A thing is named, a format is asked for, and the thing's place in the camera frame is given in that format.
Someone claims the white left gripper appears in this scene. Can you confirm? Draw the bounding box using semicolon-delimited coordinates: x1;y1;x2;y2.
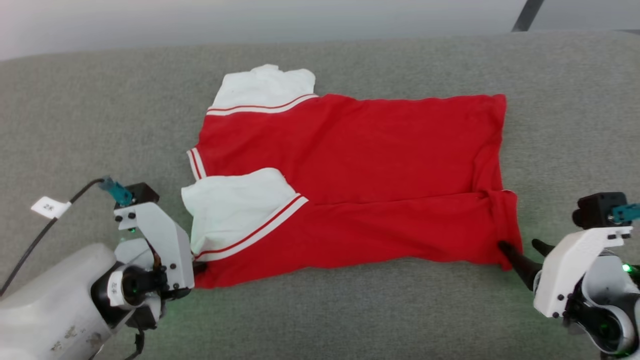
114;202;209;301

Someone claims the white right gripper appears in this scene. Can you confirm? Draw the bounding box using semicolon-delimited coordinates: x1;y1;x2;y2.
498;226;633;319

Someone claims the red and white jersey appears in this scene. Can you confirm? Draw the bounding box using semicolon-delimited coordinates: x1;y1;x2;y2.
181;64;524;290

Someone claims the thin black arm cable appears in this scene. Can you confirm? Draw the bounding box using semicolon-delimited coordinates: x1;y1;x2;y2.
124;327;147;360

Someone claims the teal right camera connector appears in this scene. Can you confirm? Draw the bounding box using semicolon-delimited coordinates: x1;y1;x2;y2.
611;202;640;224

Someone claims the teal camera connector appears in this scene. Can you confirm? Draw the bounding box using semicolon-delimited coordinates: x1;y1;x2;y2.
98;177;135;207
611;202;640;224

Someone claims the teal left camera connector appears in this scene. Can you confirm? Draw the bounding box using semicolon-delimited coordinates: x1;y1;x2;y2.
98;177;135;207

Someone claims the white cable label tag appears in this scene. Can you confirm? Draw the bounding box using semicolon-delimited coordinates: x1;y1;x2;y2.
31;196;72;220

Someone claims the black left camera cable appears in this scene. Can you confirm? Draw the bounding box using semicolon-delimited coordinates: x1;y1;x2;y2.
0;177;108;297

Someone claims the grey wall panel post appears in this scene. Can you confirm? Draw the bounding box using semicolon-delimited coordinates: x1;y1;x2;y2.
511;0;546;32

